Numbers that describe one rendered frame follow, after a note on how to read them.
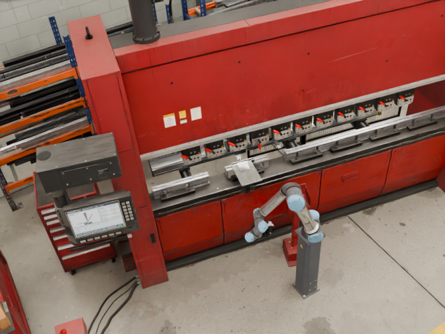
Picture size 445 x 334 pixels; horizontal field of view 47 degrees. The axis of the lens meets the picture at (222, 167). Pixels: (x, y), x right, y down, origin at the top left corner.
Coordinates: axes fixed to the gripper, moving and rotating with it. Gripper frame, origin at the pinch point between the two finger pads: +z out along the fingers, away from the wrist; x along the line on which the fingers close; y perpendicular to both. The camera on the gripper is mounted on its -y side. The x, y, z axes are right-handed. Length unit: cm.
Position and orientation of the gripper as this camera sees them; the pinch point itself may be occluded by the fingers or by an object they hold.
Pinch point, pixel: (269, 225)
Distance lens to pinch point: 424.8
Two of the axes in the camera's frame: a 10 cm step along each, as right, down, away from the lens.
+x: 2.4, -9.1, -3.3
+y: 7.9, 3.8, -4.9
